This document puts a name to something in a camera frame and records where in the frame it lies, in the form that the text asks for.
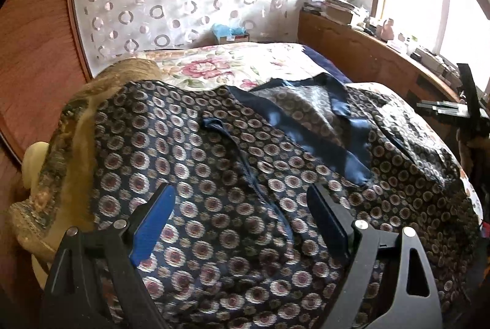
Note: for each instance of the cardboard box with blue tissue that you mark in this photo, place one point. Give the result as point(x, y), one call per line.
point(229, 31)

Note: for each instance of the navy medallion-print garment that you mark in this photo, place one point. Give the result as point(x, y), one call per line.
point(229, 145)

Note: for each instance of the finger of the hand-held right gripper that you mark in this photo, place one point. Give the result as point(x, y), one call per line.
point(469, 95)
point(444, 109)

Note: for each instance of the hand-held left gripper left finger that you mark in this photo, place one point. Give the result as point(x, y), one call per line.
point(151, 225)

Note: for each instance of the dark blue blanket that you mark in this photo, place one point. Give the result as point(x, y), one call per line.
point(325, 63)

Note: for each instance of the pink figurine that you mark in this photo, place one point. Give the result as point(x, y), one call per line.
point(386, 30)

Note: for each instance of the gold embroidered pillow cover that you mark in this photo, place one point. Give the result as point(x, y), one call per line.
point(82, 160)

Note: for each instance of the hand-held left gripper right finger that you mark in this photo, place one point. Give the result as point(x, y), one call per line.
point(325, 214)

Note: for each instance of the floral quilt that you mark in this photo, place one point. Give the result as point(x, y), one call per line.
point(214, 64)

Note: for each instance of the white boxes on ledge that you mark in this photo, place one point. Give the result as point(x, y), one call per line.
point(436, 63)

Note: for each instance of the cream round cushion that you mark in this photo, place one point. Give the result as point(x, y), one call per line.
point(34, 168)

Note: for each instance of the wooden wardrobe panel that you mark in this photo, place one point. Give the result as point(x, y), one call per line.
point(38, 64)

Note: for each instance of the stack of books and papers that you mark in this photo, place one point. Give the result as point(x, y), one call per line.
point(340, 9)

